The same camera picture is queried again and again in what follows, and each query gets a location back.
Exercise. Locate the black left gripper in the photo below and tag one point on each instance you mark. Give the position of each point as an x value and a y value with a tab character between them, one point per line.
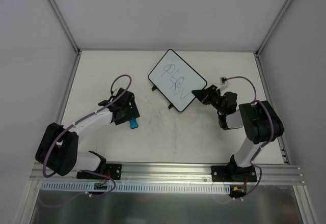
130	112

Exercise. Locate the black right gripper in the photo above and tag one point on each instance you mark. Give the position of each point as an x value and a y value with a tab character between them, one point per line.
209	96

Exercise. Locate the blue whiteboard eraser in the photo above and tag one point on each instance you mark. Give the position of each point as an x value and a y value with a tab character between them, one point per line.
133	123

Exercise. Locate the black framed whiteboard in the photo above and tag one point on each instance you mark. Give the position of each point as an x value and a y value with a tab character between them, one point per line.
176	80

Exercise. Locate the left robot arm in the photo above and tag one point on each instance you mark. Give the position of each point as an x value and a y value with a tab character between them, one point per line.
58	149

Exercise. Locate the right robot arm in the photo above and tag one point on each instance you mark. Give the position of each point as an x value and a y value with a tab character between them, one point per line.
261	125

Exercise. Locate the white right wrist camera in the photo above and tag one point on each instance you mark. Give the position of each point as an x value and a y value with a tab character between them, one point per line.
223	83

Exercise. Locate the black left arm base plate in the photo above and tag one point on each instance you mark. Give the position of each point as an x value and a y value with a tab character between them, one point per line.
112	170

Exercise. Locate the aluminium front rail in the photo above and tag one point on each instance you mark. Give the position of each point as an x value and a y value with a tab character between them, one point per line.
195	173

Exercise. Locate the left table edge rail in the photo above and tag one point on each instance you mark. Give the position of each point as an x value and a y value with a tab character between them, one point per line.
67	89

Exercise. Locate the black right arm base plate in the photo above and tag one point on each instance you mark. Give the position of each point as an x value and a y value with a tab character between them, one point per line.
225	173

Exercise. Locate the white slotted cable duct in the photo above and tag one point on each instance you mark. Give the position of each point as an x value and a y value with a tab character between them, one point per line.
137	187

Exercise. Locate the left aluminium frame post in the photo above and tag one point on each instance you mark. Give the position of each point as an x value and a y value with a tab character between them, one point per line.
59	16

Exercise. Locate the aluminium frame post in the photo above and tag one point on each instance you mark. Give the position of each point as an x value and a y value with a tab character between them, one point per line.
281	13
59	16

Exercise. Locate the right aluminium frame post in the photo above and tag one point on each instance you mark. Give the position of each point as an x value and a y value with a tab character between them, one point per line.
281	13

